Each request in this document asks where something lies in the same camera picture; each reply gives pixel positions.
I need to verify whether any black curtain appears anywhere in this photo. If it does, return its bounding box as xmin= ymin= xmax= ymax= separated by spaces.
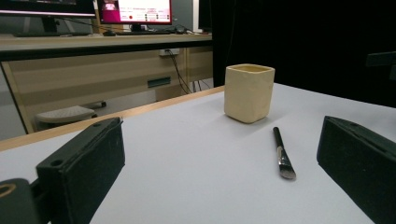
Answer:
xmin=211 ymin=0 xmax=396 ymax=108

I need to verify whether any white power socket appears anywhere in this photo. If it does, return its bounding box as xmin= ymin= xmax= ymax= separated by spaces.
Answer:
xmin=159 ymin=48 xmax=181 ymax=57

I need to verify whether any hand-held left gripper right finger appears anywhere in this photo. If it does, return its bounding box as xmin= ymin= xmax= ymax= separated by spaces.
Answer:
xmin=316 ymin=115 xmax=396 ymax=224

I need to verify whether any black power cable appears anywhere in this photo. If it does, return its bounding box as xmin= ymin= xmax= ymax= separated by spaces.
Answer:
xmin=164 ymin=49 xmax=193 ymax=95

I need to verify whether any cream square ceramic cup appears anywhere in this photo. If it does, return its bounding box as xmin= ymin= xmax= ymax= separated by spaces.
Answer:
xmin=223 ymin=63 xmax=276 ymax=124

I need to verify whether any black makeup brush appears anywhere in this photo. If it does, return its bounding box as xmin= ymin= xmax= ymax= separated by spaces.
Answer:
xmin=273 ymin=126 xmax=297 ymax=180

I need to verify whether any beige office desk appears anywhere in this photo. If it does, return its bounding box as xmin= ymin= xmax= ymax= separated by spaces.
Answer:
xmin=0 ymin=33 xmax=214 ymax=134

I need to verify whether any monitor with pink screen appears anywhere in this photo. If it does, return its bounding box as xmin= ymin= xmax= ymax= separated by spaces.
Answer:
xmin=96 ymin=0 xmax=173 ymax=34

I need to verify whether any dark computer monitor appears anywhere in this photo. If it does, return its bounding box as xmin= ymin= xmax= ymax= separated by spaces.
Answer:
xmin=0 ymin=0 xmax=97 ymax=35

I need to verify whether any dark drawer handle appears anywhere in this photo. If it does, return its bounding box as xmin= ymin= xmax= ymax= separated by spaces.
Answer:
xmin=147 ymin=77 xmax=172 ymax=89

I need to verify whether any white perforated footrest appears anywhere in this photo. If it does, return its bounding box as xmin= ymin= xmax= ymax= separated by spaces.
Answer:
xmin=34 ymin=105 xmax=97 ymax=125

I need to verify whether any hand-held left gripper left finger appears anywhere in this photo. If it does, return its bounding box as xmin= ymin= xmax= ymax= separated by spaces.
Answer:
xmin=35 ymin=117 xmax=126 ymax=224

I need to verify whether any black keyboard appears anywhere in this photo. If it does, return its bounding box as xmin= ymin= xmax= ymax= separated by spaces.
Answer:
xmin=116 ymin=29 xmax=172 ymax=35

